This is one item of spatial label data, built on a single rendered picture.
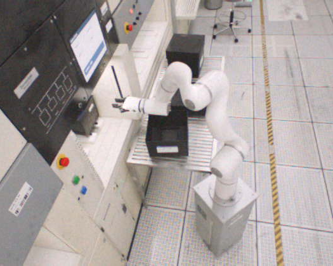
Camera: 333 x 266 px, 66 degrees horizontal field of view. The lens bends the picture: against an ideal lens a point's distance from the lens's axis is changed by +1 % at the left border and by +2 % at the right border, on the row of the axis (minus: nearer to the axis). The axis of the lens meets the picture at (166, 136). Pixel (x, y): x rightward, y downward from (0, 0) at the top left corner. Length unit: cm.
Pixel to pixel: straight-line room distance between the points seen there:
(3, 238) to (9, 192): 14
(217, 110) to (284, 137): 190
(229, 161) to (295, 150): 171
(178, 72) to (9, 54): 60
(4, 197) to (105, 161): 87
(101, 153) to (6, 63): 99
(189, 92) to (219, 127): 23
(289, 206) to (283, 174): 32
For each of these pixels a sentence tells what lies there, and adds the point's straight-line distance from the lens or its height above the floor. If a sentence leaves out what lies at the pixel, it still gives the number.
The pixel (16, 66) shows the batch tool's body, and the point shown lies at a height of 177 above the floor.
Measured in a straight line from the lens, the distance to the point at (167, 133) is 188.
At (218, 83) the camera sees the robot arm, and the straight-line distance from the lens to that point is 108.
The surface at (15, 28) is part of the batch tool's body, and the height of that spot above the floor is 185.
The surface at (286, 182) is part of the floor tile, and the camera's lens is 265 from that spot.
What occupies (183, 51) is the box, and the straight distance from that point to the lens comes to 222.
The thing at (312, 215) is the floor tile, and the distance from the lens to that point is 256.
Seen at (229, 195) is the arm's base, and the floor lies 82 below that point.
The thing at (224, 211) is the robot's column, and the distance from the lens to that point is 157.
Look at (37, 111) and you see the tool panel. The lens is 101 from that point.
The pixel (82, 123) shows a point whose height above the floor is 107.
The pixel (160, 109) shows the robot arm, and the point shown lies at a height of 121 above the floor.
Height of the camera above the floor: 219
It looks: 50 degrees down
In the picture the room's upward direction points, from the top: 9 degrees counter-clockwise
